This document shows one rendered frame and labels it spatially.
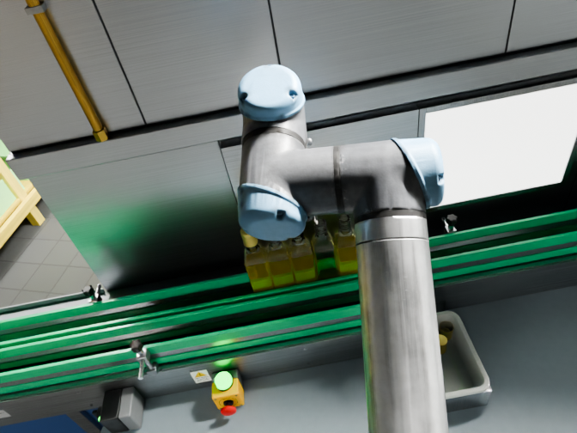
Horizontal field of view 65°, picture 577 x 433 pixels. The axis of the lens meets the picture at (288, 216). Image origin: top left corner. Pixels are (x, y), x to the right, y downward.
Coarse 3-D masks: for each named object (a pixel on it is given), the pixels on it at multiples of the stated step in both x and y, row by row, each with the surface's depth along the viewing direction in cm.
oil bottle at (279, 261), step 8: (280, 248) 111; (272, 256) 111; (280, 256) 111; (288, 256) 112; (272, 264) 112; (280, 264) 113; (288, 264) 113; (272, 272) 115; (280, 272) 115; (288, 272) 115; (280, 280) 117; (288, 280) 117
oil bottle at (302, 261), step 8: (288, 248) 113; (296, 248) 111; (304, 248) 111; (296, 256) 112; (304, 256) 112; (312, 256) 113; (296, 264) 114; (304, 264) 114; (312, 264) 114; (296, 272) 116; (304, 272) 116; (312, 272) 116; (296, 280) 118; (304, 280) 118; (312, 280) 119
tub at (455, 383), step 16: (448, 320) 121; (464, 336) 115; (448, 352) 119; (464, 352) 116; (448, 368) 116; (464, 368) 116; (480, 368) 108; (448, 384) 114; (464, 384) 113; (480, 384) 109
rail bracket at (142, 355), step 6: (132, 342) 108; (138, 342) 108; (132, 348) 107; (138, 348) 107; (144, 348) 111; (138, 354) 109; (144, 354) 110; (138, 360) 110; (144, 360) 110; (150, 360) 113; (150, 366) 114; (156, 366) 115; (138, 372) 108; (150, 372) 114; (156, 372) 115; (138, 378) 107
